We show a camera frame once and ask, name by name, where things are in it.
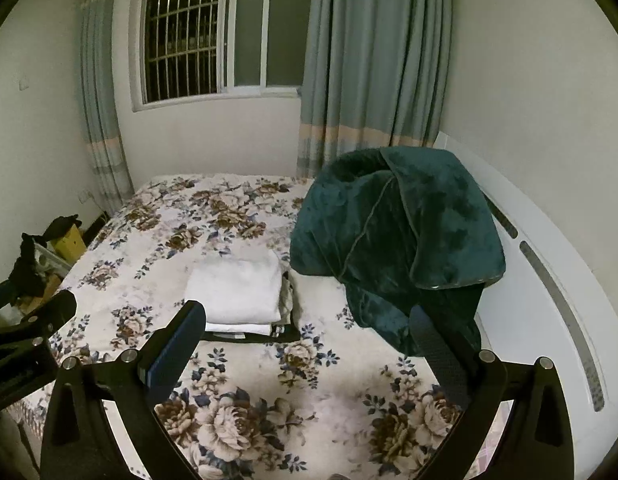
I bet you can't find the right blue-grey curtain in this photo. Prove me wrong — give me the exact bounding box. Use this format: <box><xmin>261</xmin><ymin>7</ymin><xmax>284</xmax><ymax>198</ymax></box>
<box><xmin>297</xmin><ymin>0</ymin><xmax>452</xmax><ymax>177</ymax></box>

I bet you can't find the floral bed sheet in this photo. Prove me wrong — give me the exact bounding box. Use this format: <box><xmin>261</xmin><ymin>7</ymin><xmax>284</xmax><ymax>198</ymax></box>
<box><xmin>18</xmin><ymin>173</ymin><xmax>505</xmax><ymax>480</ymax></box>

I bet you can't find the dark green plush blanket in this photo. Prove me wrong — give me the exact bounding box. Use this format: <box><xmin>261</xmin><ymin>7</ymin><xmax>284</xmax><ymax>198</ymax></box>
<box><xmin>290</xmin><ymin>146</ymin><xmax>506</xmax><ymax>356</ymax></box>

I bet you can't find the yellow box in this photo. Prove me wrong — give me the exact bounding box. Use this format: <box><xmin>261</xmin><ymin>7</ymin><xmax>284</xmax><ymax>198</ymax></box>
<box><xmin>52</xmin><ymin>224</ymin><xmax>86</xmax><ymax>264</ymax></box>

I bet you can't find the barred window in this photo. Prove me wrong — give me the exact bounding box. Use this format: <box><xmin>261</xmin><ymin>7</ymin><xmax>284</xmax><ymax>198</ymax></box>
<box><xmin>130</xmin><ymin>0</ymin><xmax>311</xmax><ymax>110</ymax></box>

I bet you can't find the white knitted sweater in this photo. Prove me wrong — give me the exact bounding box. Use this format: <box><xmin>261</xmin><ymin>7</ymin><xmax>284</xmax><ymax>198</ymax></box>
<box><xmin>183</xmin><ymin>250</ymin><xmax>283</xmax><ymax>336</ymax></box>

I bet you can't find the blue-grey curtain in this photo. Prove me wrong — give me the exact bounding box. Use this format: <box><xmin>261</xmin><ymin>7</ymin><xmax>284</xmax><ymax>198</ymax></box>
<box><xmin>297</xmin><ymin>0</ymin><xmax>452</xmax><ymax>177</ymax></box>
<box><xmin>79</xmin><ymin>0</ymin><xmax>133</xmax><ymax>211</ymax></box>

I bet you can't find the white bed headboard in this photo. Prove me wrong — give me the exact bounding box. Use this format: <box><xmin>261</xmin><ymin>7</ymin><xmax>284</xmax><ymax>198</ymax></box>
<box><xmin>435</xmin><ymin>133</ymin><xmax>618</xmax><ymax>479</ymax></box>

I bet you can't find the left blue-grey curtain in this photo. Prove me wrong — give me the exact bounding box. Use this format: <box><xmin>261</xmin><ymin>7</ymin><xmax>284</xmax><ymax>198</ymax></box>
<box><xmin>79</xmin><ymin>0</ymin><xmax>133</xmax><ymax>211</ymax></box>

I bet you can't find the black garment with zigzag label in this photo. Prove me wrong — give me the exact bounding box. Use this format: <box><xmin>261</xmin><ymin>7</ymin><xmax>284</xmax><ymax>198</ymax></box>
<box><xmin>200</xmin><ymin>271</ymin><xmax>302</xmax><ymax>345</ymax></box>

